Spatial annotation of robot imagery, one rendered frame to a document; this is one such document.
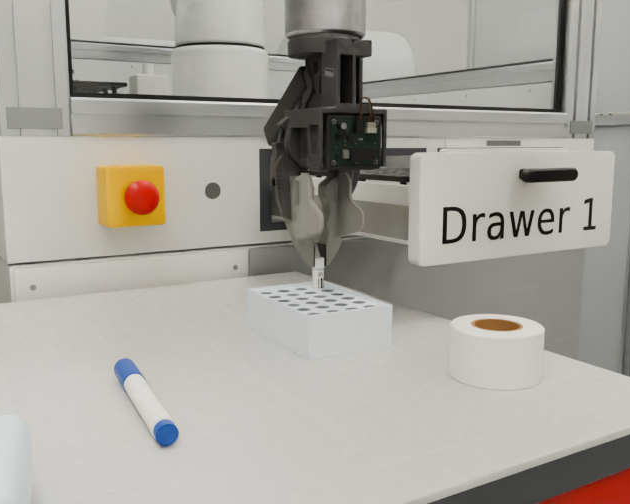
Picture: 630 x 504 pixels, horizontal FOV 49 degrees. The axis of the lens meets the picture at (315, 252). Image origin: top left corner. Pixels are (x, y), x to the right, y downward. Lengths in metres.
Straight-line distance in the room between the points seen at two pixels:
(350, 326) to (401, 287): 0.53
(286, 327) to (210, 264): 0.35
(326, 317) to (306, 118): 0.18
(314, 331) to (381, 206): 0.22
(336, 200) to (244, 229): 0.29
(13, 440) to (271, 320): 0.33
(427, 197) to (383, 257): 0.41
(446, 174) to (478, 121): 0.50
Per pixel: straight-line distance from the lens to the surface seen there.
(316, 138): 0.64
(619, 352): 2.93
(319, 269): 0.69
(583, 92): 1.39
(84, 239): 0.88
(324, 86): 0.64
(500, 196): 0.75
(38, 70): 0.87
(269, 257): 0.98
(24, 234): 0.87
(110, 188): 0.84
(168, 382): 0.54
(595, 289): 2.97
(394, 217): 0.73
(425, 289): 1.15
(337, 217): 0.69
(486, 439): 0.45
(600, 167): 0.87
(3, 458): 0.34
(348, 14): 0.65
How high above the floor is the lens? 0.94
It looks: 9 degrees down
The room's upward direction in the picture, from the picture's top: straight up
